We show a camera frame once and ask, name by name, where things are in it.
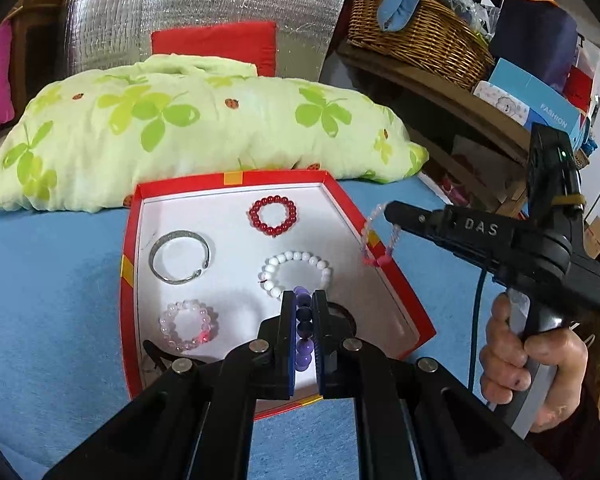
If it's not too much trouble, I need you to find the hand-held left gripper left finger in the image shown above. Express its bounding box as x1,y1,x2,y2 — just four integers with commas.
42,291,298,480

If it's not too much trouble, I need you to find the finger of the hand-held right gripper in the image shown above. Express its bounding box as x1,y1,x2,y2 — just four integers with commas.
384,200,519,282

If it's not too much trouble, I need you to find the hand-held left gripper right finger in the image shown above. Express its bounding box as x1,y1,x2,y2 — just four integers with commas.
311,289,563,480

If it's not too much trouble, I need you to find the purple bead bracelet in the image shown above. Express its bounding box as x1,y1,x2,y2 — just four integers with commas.
292,285,315,374

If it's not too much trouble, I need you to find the thin pink bead bracelet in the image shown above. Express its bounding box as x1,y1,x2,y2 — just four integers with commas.
360,203,404,267

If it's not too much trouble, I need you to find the white bead bracelet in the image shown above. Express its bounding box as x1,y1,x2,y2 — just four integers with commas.
258,250,334,301

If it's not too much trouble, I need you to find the red shallow gift box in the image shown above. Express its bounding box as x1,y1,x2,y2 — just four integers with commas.
119,169,437,420

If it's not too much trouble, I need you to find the pale pink crystal bead bracelet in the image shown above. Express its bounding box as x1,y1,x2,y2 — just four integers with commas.
158,298,220,354

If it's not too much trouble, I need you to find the dark red bead bracelet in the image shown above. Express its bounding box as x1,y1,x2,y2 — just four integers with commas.
248,195,299,237

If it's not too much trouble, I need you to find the silver bangle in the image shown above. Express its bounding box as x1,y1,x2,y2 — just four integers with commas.
148,229,212,286

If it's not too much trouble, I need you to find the person's right forearm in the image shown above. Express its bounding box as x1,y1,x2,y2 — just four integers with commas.
525,375,600,480

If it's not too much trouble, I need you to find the person's right hand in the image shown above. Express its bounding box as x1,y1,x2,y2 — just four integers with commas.
481,293,589,434

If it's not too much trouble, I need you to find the wooden table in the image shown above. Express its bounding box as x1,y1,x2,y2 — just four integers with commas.
337,39,537,212

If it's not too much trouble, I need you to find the white printed box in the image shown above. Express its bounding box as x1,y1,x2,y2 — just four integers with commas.
472,79,536,126

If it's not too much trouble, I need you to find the blue shoebox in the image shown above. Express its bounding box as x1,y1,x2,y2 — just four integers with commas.
487,57,584,146

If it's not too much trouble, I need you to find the tall red carton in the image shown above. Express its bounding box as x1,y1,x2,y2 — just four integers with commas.
564,67,596,111

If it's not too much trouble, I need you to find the wicker basket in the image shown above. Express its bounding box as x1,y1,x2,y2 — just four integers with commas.
347,0,496,91

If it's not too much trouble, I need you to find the navy bag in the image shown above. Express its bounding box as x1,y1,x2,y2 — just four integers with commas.
489,0,579,94

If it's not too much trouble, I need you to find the green leaf pattern pillow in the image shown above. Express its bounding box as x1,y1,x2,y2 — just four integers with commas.
0,54,429,212

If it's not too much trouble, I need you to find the blue blanket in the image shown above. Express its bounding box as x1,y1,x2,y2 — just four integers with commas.
0,157,502,480

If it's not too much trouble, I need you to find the red cushion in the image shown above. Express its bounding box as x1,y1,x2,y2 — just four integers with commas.
150,22,277,77

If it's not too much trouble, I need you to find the silver foil mat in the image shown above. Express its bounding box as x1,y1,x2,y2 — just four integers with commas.
62,0,356,81

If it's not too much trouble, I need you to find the black cable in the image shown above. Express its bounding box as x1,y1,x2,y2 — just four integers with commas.
469,259,487,403

